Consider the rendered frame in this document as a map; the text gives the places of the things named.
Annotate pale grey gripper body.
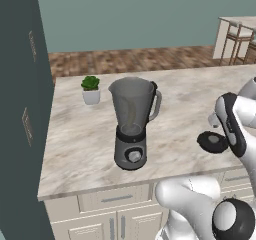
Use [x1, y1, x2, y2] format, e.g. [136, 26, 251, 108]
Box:
[207, 112, 222, 129]

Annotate black round blender lid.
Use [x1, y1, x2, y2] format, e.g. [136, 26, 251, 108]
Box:
[196, 130, 230, 154]

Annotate grey blender with clear jar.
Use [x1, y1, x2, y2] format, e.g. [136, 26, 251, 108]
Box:
[107, 76, 163, 171]

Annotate cream drawer front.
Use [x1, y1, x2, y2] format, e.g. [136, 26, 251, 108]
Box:
[77, 184, 152, 214]
[219, 186, 255, 202]
[221, 168, 252, 189]

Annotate wooden bar stool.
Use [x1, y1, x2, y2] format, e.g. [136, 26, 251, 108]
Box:
[247, 38, 256, 64]
[219, 19, 255, 66]

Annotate cream kitchen island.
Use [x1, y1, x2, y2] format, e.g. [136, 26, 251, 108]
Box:
[212, 15, 256, 60]

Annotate cream cupboard door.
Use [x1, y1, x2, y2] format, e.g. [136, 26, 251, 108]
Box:
[116, 205, 169, 240]
[50, 211, 118, 240]

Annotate green plant in white pot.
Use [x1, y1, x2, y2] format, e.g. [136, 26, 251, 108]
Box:
[80, 75, 102, 106]

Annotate tall dark teal cabinet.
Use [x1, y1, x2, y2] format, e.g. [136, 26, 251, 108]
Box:
[0, 0, 56, 240]

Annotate grey drawer handle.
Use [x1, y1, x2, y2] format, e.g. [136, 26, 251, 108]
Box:
[100, 194, 134, 204]
[226, 175, 250, 182]

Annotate grey cupboard door handle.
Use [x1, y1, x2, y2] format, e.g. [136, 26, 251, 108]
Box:
[120, 215, 127, 240]
[108, 217, 116, 240]

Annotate grey cabinet handle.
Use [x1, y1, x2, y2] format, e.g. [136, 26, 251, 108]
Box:
[21, 107, 35, 148]
[28, 30, 37, 63]

